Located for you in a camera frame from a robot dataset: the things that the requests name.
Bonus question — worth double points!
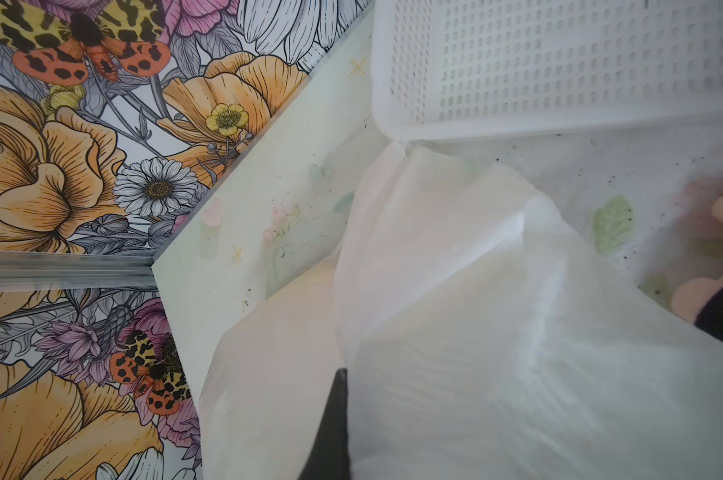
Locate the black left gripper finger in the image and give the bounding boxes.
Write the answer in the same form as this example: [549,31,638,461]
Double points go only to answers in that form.
[298,368,351,480]

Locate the white plastic bag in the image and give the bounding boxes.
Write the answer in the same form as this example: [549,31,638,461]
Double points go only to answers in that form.
[200,143,723,479]

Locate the pink toy food piece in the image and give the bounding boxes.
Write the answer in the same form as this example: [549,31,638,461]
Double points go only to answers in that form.
[671,196,723,324]

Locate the white plastic mesh basket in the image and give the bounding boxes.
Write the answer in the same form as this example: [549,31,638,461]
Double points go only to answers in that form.
[371,0,723,141]

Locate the aluminium corner post left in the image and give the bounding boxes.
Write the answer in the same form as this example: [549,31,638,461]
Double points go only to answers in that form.
[0,252,156,292]

